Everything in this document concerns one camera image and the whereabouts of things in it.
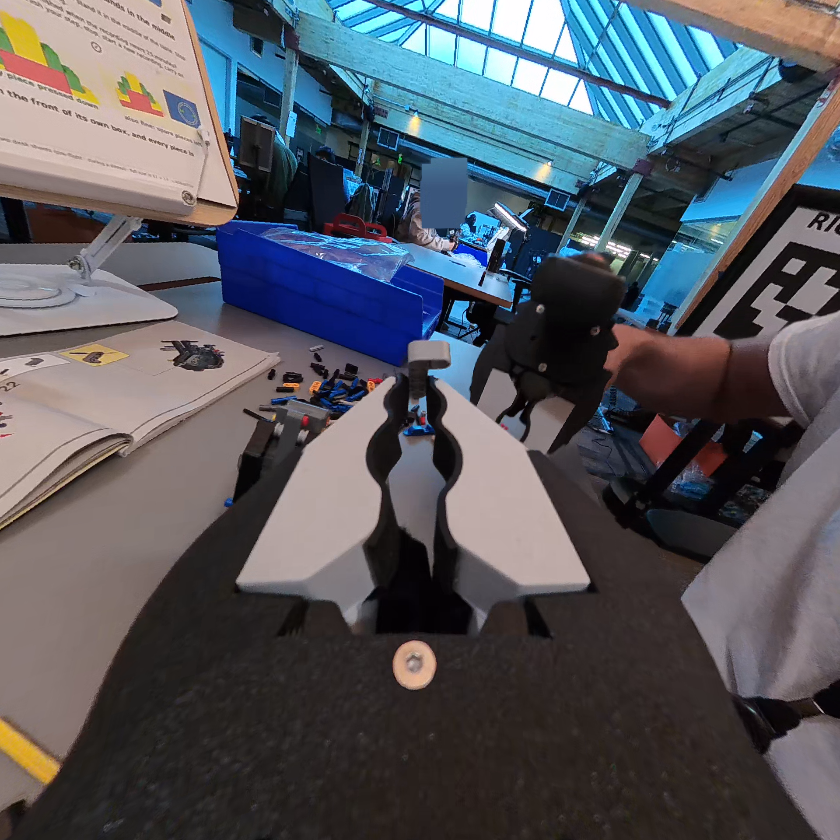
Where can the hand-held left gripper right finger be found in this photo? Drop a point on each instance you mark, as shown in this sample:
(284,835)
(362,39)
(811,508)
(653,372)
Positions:
(518,525)

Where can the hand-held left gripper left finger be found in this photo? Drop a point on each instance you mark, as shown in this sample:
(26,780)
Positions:
(308,525)

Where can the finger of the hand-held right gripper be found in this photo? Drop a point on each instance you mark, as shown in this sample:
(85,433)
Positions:
(548,423)
(502,394)

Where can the grey lego beam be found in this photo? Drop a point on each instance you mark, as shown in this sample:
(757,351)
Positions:
(426,354)

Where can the partly built lego model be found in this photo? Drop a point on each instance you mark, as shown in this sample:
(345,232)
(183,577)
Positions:
(298,420)

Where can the pile of small lego pieces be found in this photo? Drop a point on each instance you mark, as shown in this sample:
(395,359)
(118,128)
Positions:
(334,390)

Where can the lego instruction booklet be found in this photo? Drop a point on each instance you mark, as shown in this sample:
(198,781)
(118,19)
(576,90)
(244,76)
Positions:
(131,394)

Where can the white desk with wooden edge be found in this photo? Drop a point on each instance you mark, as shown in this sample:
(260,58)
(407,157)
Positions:
(459,272)

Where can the desk lamp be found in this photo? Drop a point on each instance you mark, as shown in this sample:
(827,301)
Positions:
(510,215)

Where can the blue storage bin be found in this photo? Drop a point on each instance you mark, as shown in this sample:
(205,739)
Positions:
(315,308)

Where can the clear plastic bag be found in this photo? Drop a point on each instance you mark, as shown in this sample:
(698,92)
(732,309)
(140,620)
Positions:
(334,253)

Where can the red plastic crate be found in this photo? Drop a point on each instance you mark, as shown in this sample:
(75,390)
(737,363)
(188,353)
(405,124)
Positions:
(354,228)

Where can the black white marker board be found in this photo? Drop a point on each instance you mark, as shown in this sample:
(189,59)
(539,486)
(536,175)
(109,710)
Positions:
(787,282)

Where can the black office chair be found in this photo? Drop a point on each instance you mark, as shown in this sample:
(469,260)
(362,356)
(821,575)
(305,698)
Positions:
(327,190)

